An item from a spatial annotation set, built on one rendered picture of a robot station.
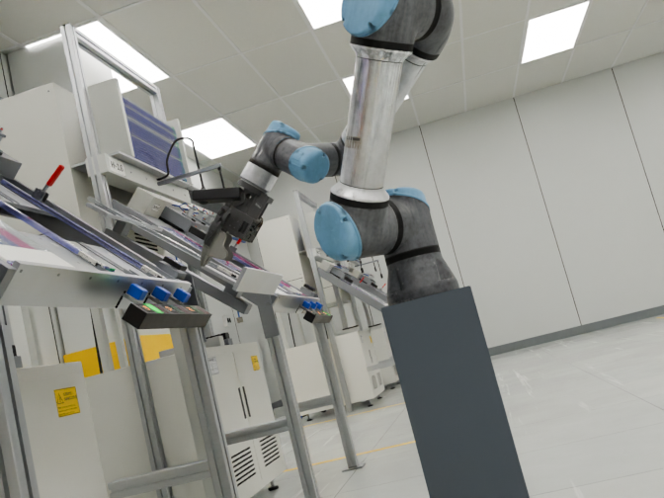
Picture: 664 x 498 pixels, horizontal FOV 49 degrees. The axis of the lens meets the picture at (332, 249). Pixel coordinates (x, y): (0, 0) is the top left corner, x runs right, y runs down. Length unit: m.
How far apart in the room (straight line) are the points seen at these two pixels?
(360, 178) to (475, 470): 0.59
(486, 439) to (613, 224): 7.88
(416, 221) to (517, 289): 7.60
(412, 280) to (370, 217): 0.16
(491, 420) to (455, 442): 0.08
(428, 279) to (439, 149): 7.86
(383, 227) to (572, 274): 7.76
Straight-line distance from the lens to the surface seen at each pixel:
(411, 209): 1.47
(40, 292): 1.25
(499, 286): 9.04
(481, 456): 1.45
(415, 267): 1.46
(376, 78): 1.34
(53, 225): 1.93
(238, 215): 1.60
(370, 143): 1.35
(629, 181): 9.35
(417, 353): 1.42
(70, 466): 1.78
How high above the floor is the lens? 0.49
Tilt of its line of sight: 8 degrees up
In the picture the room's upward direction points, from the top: 14 degrees counter-clockwise
